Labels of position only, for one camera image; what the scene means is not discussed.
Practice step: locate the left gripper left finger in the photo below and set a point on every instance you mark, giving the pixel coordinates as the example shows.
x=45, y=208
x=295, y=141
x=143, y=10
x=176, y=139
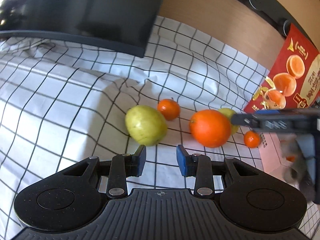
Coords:
x=123, y=167

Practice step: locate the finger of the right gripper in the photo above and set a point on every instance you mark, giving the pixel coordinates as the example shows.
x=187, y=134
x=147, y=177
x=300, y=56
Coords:
x=298, y=120

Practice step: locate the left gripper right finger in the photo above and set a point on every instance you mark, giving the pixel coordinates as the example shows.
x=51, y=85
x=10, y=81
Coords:
x=198, y=166

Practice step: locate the large orange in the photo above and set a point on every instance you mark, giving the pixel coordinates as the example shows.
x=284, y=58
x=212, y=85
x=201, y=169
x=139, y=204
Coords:
x=210, y=128

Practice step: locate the small green guava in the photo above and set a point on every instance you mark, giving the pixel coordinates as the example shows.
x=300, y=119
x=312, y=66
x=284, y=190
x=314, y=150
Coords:
x=228, y=113

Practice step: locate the small mandarin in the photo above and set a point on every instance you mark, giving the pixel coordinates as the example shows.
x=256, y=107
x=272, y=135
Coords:
x=169, y=108

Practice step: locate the pink gift box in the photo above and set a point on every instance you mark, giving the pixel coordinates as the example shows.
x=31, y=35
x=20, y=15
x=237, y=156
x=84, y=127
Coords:
x=276, y=163

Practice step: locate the red snack bag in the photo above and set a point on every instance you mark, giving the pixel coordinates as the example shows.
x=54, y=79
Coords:
x=293, y=81

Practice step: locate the checked white tablecloth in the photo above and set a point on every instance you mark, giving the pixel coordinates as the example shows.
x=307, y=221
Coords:
x=63, y=108

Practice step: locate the black monitor on left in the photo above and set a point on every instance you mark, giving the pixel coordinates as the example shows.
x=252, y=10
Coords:
x=120, y=25

